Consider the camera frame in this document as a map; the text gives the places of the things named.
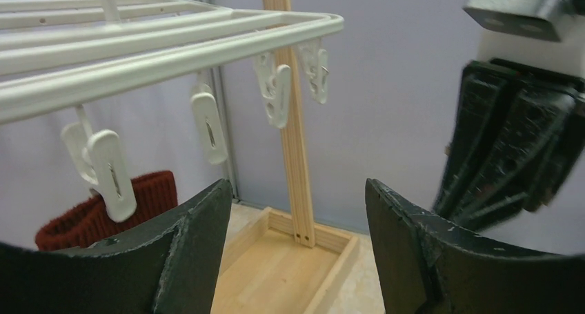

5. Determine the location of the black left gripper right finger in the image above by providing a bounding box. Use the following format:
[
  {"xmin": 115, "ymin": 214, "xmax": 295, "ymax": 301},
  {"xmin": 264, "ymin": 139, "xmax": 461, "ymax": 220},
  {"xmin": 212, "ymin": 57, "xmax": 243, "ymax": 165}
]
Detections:
[{"xmin": 365, "ymin": 179, "xmax": 584, "ymax": 313}]

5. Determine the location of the white clip drying hanger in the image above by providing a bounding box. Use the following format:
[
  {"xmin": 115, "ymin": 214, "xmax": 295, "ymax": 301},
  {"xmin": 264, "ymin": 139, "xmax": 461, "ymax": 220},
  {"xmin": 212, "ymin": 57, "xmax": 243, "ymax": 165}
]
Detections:
[{"xmin": 1, "ymin": 0, "xmax": 344, "ymax": 124}]

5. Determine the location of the right wooden rack post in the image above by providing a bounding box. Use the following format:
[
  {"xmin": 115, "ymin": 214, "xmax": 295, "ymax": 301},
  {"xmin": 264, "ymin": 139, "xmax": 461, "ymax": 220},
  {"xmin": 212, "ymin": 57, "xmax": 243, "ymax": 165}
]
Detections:
[{"xmin": 259, "ymin": 0, "xmax": 317, "ymax": 249}]

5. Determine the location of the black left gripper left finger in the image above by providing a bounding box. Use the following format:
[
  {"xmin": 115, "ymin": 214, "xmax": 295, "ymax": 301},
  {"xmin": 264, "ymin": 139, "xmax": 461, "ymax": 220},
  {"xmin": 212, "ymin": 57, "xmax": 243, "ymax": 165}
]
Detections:
[{"xmin": 1, "ymin": 179, "xmax": 232, "ymax": 313}]

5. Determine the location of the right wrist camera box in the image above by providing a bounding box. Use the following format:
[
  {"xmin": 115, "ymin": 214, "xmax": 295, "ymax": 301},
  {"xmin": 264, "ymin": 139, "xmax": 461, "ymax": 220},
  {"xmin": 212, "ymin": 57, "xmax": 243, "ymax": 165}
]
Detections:
[{"xmin": 462, "ymin": 0, "xmax": 584, "ymax": 42}]

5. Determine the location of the wooden rack base tray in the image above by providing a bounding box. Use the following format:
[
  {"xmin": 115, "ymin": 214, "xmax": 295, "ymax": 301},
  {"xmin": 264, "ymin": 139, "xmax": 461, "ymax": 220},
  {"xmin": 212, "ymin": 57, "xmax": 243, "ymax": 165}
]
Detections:
[{"xmin": 211, "ymin": 208, "xmax": 359, "ymax": 313}]

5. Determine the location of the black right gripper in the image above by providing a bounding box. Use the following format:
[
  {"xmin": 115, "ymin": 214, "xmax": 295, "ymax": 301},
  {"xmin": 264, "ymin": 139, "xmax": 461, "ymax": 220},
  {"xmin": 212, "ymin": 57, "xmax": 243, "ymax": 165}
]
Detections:
[{"xmin": 433, "ymin": 59, "xmax": 584, "ymax": 231}]

